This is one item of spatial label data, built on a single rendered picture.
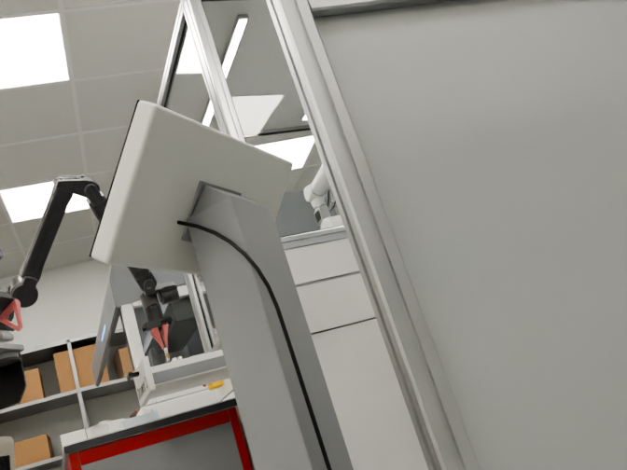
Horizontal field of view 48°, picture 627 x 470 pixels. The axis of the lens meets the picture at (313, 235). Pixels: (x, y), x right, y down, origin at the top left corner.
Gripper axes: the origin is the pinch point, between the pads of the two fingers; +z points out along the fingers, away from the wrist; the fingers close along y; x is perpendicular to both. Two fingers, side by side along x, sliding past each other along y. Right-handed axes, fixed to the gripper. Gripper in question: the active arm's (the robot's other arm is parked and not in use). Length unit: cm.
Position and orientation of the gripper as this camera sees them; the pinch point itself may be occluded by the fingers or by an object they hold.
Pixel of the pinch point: (164, 346)
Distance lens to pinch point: 244.9
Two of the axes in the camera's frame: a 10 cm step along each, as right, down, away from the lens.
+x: -2.8, 4.0, 8.7
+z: 3.7, 8.8, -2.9
